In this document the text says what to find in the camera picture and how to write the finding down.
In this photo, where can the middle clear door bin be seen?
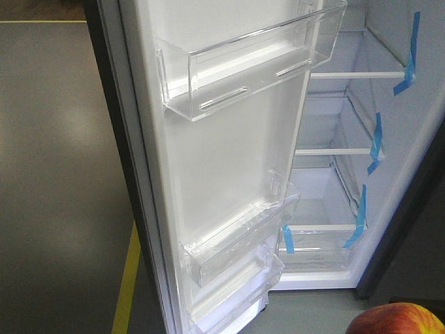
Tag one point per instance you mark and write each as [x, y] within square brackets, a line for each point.
[217, 251]

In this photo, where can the red yellow apple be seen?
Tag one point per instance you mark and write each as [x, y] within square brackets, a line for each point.
[400, 317]

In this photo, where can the dark grey fridge body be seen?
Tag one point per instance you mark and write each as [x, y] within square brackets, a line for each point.
[371, 114]

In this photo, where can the clear crisper drawer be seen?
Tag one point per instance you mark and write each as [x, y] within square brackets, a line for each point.
[316, 248]

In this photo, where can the open fridge door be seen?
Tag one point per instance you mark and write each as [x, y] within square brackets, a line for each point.
[184, 178]

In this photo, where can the lower clear door bin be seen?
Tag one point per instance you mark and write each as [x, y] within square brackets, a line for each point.
[239, 288]

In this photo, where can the clear door bin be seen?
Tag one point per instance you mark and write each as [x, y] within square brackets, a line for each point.
[239, 288]
[197, 83]
[217, 251]

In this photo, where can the upper clear door bin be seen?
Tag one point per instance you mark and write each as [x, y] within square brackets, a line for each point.
[197, 83]

